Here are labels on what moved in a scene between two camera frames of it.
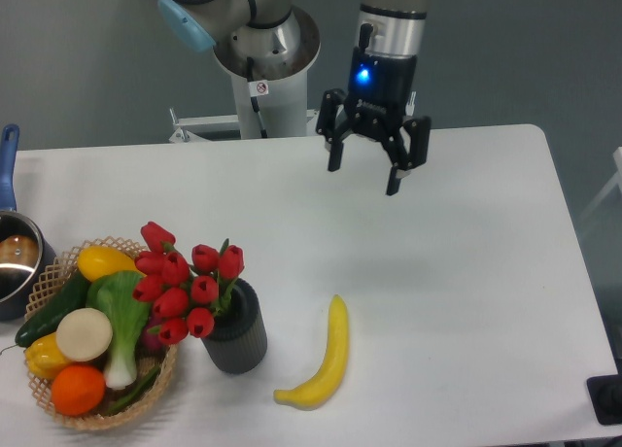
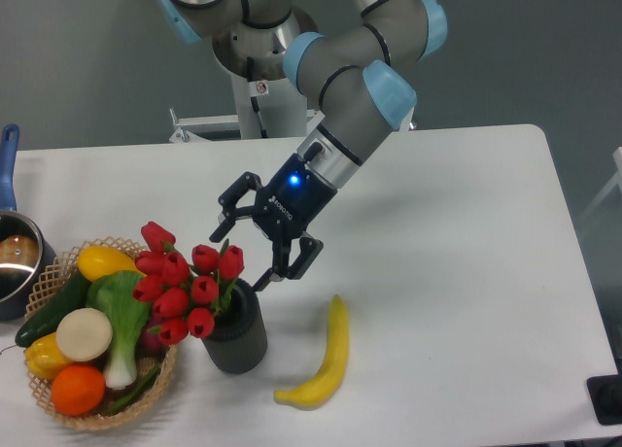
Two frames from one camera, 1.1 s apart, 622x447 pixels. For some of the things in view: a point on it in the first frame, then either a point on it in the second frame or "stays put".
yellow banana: [315, 391] stays put
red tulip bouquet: [183, 300] stays put
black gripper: [379, 94] -> [285, 208]
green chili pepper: [136, 394] stays put
